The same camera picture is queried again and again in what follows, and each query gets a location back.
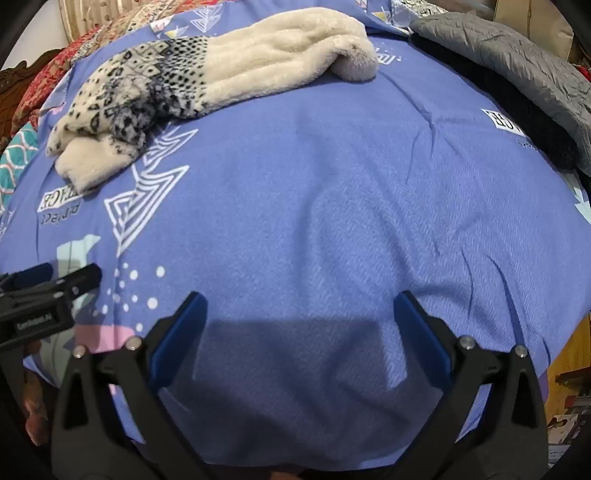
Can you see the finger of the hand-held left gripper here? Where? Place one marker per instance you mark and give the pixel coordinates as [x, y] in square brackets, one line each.
[78, 279]
[30, 276]

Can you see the red patterned quilt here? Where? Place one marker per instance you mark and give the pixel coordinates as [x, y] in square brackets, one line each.
[46, 83]

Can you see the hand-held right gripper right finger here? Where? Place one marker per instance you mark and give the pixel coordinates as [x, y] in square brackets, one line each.
[422, 341]

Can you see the wooden cabinet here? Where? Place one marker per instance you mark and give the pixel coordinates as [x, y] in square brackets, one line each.
[572, 360]

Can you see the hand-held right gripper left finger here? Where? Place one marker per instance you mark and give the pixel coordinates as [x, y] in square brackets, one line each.
[178, 341]

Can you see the blue printed bed sheet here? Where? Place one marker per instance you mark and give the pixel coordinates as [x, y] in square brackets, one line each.
[323, 184]

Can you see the white fleece patterned sweater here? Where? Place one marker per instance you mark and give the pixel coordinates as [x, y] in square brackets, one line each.
[277, 50]

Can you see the carved wooden headboard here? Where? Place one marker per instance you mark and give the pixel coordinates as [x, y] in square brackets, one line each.
[14, 78]

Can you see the black white patterned pillow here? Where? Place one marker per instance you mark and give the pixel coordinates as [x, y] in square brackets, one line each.
[415, 7]

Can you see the teal wave pattern pillow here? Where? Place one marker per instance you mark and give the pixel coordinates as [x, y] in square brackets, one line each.
[16, 157]

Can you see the leaf print curtain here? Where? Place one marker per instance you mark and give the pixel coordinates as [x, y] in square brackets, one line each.
[92, 14]

